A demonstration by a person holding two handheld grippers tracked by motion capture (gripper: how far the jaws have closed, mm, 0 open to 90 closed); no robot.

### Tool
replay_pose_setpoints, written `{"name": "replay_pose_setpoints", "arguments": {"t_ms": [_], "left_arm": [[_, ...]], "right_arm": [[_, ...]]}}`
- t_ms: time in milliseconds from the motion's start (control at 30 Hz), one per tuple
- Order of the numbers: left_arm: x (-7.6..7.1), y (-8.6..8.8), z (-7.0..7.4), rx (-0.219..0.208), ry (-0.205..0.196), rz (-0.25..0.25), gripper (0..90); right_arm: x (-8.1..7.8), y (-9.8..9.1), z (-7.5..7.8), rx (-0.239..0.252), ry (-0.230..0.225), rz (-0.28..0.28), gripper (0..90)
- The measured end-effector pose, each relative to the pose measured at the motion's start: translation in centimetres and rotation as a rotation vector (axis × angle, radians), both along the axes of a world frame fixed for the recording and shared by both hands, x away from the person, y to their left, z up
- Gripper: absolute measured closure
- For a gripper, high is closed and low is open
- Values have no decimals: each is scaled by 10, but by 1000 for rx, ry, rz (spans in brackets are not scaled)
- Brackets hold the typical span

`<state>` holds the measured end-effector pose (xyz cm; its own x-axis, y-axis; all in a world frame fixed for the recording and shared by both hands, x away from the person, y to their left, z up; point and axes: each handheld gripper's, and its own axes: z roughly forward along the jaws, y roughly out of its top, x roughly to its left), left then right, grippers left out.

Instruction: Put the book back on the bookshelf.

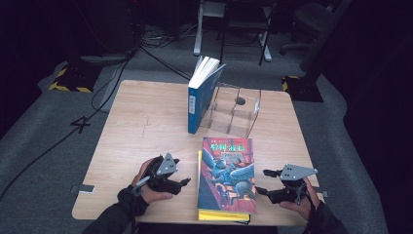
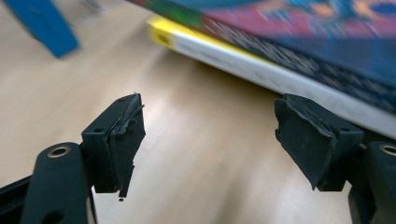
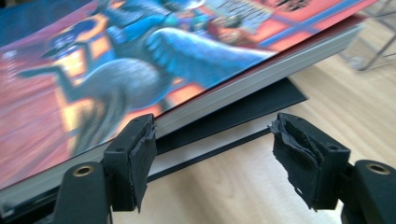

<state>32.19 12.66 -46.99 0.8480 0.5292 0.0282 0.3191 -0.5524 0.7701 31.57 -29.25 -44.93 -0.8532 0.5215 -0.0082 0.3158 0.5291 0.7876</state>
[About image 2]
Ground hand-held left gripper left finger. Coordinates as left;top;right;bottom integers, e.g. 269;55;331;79
80;92;147;200

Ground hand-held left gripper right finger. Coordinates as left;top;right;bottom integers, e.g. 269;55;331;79
274;92;365;192

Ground colourful patterned book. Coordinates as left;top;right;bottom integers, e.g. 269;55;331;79
127;0;396;115

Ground yellow book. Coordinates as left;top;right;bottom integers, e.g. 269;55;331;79
147;15;396;141

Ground blue book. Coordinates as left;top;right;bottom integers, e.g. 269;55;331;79
3;0;80;60

